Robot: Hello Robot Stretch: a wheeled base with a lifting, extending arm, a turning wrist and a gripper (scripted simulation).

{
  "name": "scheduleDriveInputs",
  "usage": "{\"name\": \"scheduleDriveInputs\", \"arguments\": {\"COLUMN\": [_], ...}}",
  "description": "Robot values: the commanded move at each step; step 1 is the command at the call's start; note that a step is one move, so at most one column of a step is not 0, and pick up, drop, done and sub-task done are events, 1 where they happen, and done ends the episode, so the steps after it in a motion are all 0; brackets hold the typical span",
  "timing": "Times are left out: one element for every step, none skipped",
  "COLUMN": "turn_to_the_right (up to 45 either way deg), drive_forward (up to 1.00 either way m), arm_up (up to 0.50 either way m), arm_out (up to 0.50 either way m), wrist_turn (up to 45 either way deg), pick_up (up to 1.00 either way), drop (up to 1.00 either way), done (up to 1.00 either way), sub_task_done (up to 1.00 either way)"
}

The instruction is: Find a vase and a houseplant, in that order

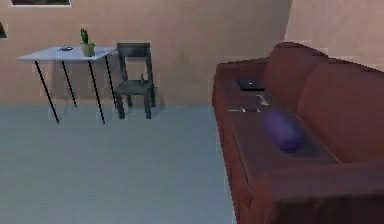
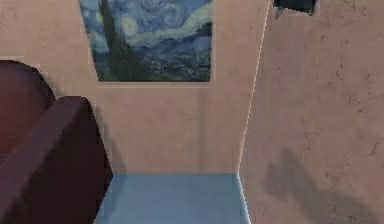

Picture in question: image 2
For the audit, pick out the blue swirling night sky painting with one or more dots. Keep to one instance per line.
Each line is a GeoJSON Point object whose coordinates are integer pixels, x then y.
{"type": "Point", "coordinates": [150, 40]}

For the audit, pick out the dark red armchair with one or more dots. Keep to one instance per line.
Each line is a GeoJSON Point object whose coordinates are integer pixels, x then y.
{"type": "Point", "coordinates": [50, 150]}

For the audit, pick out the dark framed wall picture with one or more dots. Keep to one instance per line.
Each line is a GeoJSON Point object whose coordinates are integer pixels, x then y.
{"type": "Point", "coordinates": [295, 4]}

